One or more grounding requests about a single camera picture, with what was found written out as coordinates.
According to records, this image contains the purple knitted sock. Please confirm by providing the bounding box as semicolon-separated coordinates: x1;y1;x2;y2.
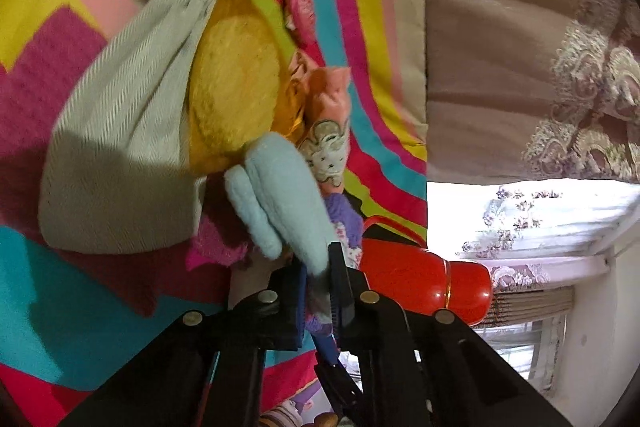
306;193;363;336

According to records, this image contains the grey blue plush sock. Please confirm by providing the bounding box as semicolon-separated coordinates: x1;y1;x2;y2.
223;131;339;323

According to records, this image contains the pink bunny towel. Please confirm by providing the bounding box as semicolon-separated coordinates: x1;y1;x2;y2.
298;119;350;195

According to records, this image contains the pink fleece cloth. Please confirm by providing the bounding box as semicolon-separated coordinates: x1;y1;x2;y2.
288;50;352;146

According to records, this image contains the yellow orange cloth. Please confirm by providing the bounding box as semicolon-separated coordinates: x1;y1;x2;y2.
188;0;305;176

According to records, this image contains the round pink fabric pouch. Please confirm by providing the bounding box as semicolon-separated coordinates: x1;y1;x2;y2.
284;0;316;46

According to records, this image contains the red thermos flask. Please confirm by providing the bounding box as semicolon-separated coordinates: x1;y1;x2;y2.
359;216;492;326

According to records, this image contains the pale green ribbed cloth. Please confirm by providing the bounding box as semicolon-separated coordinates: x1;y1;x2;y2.
38;0;216;255

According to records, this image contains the magenta knitted cloth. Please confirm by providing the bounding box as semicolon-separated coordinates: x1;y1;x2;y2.
1;5;250;317

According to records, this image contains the beige embroidered curtain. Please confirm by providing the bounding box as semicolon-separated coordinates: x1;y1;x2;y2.
425;0;639;184

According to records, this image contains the multicolour striped table cloth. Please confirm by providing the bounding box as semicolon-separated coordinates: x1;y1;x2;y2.
1;0;427;426

